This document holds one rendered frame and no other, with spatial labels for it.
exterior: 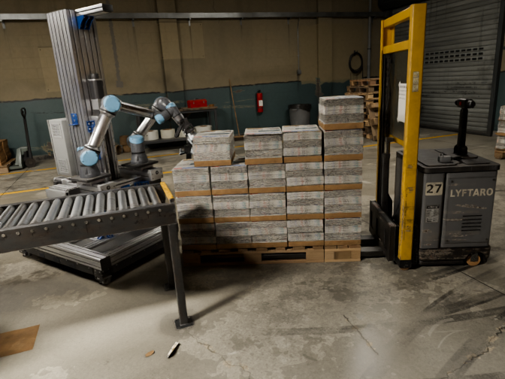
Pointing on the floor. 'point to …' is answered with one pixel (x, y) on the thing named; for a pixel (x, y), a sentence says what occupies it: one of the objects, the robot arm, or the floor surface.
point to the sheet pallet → (5, 157)
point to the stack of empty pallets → (370, 95)
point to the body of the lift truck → (451, 206)
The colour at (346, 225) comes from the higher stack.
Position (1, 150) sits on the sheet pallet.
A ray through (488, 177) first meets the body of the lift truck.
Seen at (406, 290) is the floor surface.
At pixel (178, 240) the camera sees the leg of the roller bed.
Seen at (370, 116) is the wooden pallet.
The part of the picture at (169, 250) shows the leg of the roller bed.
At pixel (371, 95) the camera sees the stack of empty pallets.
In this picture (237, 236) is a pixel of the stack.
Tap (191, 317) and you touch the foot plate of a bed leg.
